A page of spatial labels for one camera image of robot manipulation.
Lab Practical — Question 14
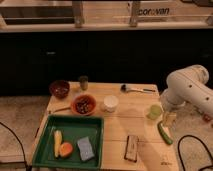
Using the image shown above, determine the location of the wooden shelf with sign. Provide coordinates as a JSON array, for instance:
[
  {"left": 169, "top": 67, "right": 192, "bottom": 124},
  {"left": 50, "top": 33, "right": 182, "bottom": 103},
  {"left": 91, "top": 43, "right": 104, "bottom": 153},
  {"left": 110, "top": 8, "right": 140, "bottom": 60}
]
[{"left": 0, "top": 0, "right": 213, "bottom": 33}]

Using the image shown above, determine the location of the black cable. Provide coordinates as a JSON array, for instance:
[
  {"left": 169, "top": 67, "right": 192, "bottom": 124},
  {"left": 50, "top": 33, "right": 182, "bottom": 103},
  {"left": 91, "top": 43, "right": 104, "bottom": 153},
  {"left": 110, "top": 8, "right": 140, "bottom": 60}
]
[
  {"left": 0, "top": 121, "right": 33, "bottom": 171},
  {"left": 177, "top": 134, "right": 213, "bottom": 171}
]

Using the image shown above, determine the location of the orange fruit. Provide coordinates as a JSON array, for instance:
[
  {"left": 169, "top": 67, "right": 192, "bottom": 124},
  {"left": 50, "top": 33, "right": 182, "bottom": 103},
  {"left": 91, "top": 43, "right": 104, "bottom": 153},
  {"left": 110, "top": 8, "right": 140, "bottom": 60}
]
[{"left": 59, "top": 142, "right": 73, "bottom": 157}]

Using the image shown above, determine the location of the green plastic tray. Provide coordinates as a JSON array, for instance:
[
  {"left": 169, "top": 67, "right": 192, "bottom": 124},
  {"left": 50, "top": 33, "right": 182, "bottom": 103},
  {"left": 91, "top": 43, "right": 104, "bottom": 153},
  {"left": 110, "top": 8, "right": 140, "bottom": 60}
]
[{"left": 32, "top": 115, "right": 104, "bottom": 170}]

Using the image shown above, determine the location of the white paper cup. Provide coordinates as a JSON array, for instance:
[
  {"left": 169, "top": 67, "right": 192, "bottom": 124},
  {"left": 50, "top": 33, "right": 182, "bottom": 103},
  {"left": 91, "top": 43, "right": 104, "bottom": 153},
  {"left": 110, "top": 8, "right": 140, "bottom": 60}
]
[{"left": 103, "top": 95, "right": 119, "bottom": 112}]

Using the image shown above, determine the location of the green plastic cup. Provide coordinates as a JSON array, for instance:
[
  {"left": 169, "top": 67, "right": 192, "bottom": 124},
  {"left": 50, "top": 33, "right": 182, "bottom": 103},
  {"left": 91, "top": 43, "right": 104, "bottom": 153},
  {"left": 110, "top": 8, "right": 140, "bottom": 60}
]
[{"left": 147, "top": 105, "right": 162, "bottom": 120}]

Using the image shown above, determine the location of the small dark glass jar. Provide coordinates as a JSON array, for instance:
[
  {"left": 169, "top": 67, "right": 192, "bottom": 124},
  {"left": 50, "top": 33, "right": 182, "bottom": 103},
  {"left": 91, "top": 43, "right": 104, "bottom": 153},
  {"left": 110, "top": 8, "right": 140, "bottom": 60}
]
[{"left": 79, "top": 75, "right": 88, "bottom": 90}]

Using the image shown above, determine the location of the blue sponge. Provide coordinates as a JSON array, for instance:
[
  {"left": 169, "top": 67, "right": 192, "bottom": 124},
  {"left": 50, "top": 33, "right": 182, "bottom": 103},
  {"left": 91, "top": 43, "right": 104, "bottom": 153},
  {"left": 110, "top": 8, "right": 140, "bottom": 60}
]
[{"left": 77, "top": 137, "right": 95, "bottom": 161}]

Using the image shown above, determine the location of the green chili pepper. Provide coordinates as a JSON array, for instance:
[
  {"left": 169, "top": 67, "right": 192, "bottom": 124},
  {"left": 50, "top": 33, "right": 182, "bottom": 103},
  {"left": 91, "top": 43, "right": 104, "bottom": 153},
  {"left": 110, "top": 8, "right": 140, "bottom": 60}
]
[{"left": 157, "top": 121, "right": 173, "bottom": 145}]

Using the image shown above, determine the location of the yellow corn cob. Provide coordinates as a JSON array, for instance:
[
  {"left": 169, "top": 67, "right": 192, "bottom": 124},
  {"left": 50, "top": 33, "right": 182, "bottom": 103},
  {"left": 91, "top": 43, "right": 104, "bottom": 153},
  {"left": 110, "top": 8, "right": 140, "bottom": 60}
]
[{"left": 54, "top": 130, "right": 62, "bottom": 158}]

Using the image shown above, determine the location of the black cable left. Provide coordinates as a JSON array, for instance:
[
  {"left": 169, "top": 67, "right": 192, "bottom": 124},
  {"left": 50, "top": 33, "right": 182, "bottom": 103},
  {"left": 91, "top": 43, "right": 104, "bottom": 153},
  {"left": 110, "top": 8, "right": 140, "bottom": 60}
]
[{"left": 0, "top": 121, "right": 33, "bottom": 171}]

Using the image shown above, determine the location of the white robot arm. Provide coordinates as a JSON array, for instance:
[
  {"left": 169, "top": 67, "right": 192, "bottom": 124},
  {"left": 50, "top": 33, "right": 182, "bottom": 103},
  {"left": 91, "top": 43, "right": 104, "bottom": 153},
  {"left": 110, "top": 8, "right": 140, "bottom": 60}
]
[{"left": 160, "top": 65, "right": 213, "bottom": 117}]

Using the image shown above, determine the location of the black cable right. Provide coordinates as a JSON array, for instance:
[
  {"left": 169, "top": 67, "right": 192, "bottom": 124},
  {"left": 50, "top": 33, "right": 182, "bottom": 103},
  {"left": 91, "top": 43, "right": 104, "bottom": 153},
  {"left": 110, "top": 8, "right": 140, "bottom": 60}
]
[{"left": 177, "top": 134, "right": 213, "bottom": 171}]

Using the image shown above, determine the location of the wooden spoon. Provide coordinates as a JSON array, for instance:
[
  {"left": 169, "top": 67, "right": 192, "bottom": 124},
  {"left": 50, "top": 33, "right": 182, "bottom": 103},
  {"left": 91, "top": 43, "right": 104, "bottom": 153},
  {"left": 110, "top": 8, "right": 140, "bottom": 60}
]
[{"left": 47, "top": 107, "right": 70, "bottom": 114}]

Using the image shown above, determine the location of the orange bowl with beans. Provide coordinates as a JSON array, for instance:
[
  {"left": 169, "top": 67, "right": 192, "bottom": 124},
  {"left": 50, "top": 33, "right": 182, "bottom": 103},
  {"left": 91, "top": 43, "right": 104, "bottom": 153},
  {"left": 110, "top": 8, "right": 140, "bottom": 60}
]
[{"left": 71, "top": 94, "right": 96, "bottom": 116}]

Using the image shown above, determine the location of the dark red bowl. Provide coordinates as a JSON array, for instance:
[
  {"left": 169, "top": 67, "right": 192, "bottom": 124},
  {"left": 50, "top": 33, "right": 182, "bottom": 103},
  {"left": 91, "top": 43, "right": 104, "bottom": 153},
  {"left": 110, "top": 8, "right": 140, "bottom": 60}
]
[{"left": 49, "top": 80, "right": 70, "bottom": 99}]

